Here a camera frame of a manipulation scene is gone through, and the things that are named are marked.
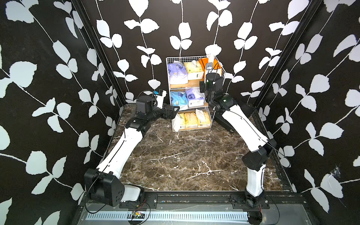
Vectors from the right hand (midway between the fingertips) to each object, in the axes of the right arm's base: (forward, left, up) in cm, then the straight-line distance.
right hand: (207, 74), depth 73 cm
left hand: (-12, +18, -11) cm, 24 cm away
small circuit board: (-59, +36, -45) cm, 82 cm away
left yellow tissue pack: (-4, +16, -37) cm, 41 cm away
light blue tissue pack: (-4, +15, -14) cm, 21 cm away
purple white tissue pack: (-3, +6, -14) cm, 15 cm away
